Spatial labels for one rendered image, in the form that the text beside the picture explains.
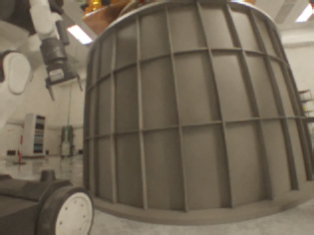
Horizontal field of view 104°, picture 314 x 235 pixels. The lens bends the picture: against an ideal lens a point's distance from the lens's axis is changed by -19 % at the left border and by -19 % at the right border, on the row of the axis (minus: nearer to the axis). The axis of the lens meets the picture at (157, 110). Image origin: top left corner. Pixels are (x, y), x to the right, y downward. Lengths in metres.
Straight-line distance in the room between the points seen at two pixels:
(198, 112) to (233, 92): 0.21
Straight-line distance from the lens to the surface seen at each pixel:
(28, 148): 8.00
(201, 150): 0.70
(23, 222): 0.52
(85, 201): 0.60
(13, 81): 0.65
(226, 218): 0.69
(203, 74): 0.78
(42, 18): 0.68
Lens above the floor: 0.31
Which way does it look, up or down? 14 degrees up
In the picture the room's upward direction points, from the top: 4 degrees counter-clockwise
